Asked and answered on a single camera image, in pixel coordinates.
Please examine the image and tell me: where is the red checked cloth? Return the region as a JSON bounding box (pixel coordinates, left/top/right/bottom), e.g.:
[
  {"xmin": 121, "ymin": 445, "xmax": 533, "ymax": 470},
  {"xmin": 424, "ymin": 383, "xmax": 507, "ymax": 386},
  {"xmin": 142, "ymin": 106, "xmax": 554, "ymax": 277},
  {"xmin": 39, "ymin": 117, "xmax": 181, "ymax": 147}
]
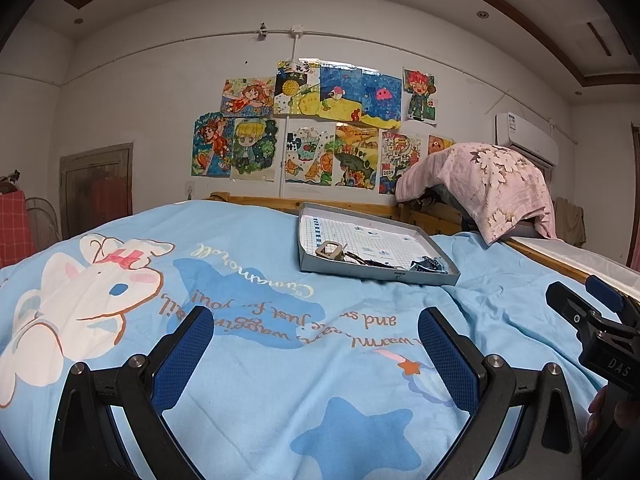
[{"xmin": 0, "ymin": 191, "xmax": 36, "ymax": 268}]

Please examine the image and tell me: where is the pink flowered cloth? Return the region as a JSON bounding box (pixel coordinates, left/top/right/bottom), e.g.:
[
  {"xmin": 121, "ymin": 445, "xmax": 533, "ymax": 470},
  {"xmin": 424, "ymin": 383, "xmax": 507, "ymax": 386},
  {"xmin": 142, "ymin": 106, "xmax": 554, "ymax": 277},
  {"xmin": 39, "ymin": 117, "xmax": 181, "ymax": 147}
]
[{"xmin": 395, "ymin": 142, "xmax": 558, "ymax": 246}]

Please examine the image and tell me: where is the olive hanging towel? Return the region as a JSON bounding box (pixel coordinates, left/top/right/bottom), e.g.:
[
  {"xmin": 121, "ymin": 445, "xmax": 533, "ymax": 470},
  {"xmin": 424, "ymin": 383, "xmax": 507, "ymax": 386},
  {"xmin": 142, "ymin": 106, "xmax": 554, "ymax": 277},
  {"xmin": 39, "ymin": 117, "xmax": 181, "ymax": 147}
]
[{"xmin": 554, "ymin": 197, "xmax": 586, "ymax": 248}]

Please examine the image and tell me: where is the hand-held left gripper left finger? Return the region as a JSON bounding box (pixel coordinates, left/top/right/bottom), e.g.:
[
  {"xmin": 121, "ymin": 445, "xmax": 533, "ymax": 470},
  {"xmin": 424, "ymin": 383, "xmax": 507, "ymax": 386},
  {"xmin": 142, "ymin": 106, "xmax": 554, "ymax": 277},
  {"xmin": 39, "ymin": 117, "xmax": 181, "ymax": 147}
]
[{"xmin": 50, "ymin": 305, "xmax": 216, "ymax": 480}]

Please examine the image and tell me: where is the white sheet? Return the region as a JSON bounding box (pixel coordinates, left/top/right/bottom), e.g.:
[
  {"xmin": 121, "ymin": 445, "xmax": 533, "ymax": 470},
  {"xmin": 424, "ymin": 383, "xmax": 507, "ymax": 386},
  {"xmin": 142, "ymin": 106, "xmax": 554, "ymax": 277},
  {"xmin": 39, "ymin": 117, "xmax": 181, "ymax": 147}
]
[{"xmin": 510, "ymin": 234, "xmax": 640, "ymax": 288}]

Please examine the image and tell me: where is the shallow grey cardboard box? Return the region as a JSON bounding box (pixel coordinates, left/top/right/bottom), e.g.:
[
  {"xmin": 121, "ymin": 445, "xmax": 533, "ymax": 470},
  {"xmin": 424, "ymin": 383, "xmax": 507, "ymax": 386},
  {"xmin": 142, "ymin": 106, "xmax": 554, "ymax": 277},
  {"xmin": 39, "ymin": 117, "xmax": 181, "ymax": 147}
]
[{"xmin": 297, "ymin": 201, "xmax": 462, "ymax": 287}]

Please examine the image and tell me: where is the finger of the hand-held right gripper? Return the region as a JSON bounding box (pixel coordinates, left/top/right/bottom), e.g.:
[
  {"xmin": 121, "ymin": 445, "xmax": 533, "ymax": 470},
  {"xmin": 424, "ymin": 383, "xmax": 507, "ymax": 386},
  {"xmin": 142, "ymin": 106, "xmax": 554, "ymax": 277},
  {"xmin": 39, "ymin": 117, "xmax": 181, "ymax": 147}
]
[
  {"xmin": 546, "ymin": 281, "xmax": 640, "ymax": 346},
  {"xmin": 586, "ymin": 275, "xmax": 640, "ymax": 328}
]

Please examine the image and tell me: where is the tan carabiner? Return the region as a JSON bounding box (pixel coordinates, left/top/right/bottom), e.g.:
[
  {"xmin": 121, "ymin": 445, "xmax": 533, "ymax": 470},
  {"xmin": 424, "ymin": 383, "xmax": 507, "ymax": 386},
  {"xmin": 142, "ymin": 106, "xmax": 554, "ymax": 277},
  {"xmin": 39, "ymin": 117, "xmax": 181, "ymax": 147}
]
[{"xmin": 316, "ymin": 241, "xmax": 347, "ymax": 262}]

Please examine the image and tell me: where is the ceiling air vent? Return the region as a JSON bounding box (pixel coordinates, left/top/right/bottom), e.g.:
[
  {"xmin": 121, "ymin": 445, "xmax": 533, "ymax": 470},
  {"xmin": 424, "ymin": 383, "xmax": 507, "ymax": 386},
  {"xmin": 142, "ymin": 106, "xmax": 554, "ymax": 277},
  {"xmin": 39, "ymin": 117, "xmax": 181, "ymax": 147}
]
[{"xmin": 586, "ymin": 21, "xmax": 632, "ymax": 59}]

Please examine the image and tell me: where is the group of colourful wall drawings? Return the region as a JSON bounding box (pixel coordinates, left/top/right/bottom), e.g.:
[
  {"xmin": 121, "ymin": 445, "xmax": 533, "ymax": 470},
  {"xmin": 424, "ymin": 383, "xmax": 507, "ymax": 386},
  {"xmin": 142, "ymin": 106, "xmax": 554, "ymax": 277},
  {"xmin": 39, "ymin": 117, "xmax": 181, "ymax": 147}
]
[{"xmin": 192, "ymin": 60, "xmax": 456, "ymax": 195}]

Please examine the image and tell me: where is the white air conditioner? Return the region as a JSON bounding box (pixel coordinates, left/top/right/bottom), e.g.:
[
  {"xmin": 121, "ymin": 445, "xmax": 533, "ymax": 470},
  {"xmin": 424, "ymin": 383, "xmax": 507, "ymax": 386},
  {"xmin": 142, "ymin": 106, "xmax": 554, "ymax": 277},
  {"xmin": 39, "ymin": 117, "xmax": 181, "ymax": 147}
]
[{"xmin": 495, "ymin": 112, "xmax": 560, "ymax": 167}]

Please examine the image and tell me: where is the wooden bed frame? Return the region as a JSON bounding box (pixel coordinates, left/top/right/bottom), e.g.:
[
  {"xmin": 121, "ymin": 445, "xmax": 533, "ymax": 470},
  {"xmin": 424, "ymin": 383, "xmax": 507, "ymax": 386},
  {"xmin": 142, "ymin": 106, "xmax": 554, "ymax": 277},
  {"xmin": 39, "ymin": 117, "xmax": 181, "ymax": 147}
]
[{"xmin": 210, "ymin": 191, "xmax": 601, "ymax": 283}]

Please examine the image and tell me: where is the black comb-like keychain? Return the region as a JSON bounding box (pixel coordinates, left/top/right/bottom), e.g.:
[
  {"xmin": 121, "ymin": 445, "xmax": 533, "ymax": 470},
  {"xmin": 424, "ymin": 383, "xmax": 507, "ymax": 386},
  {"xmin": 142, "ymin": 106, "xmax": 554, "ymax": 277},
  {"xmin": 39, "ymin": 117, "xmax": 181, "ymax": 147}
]
[{"xmin": 409, "ymin": 255, "xmax": 451, "ymax": 275}]

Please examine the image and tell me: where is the light blue printed blanket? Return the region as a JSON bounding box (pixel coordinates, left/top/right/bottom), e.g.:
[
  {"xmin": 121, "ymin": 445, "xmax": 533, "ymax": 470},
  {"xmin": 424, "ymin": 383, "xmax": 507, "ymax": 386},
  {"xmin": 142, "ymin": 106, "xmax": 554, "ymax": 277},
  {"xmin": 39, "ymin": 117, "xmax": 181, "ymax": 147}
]
[{"xmin": 0, "ymin": 199, "xmax": 616, "ymax": 480}]

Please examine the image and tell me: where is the person's right hand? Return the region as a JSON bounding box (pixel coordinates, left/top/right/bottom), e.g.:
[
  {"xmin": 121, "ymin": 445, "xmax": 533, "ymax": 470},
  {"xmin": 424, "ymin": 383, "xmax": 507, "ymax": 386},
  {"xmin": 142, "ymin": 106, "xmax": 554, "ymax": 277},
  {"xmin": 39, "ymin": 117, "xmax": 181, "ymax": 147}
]
[{"xmin": 586, "ymin": 385, "xmax": 609, "ymax": 437}]

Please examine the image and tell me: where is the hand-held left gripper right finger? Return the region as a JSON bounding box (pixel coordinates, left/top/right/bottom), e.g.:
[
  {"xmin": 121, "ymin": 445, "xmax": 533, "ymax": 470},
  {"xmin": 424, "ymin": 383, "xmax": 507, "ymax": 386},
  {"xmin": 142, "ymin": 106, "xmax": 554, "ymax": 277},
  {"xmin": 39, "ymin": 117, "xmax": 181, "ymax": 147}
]
[{"xmin": 417, "ymin": 306, "xmax": 583, "ymax": 480}]

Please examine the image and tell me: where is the dark grey bundle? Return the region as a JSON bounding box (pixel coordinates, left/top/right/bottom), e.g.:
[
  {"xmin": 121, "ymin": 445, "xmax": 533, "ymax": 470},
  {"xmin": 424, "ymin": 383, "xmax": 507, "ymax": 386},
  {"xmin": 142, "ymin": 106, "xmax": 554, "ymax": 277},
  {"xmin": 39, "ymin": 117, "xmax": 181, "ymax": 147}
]
[{"xmin": 410, "ymin": 185, "xmax": 481, "ymax": 231}]

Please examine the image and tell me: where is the wooden door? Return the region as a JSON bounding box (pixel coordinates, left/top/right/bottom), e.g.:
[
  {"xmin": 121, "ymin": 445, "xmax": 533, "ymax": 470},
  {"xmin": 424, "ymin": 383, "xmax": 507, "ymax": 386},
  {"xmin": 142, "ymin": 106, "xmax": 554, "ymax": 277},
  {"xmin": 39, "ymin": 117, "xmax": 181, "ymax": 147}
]
[{"xmin": 59, "ymin": 142, "xmax": 135, "ymax": 241}]

